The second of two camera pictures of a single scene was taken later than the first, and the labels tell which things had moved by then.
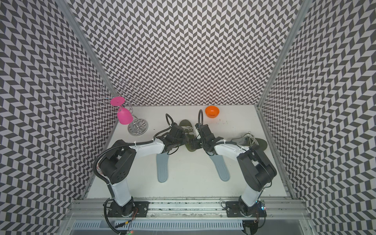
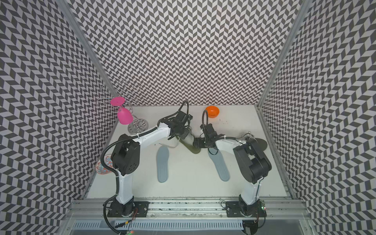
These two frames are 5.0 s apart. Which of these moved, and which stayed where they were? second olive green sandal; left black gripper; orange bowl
Moved: left black gripper
Stayed: second olive green sandal; orange bowl
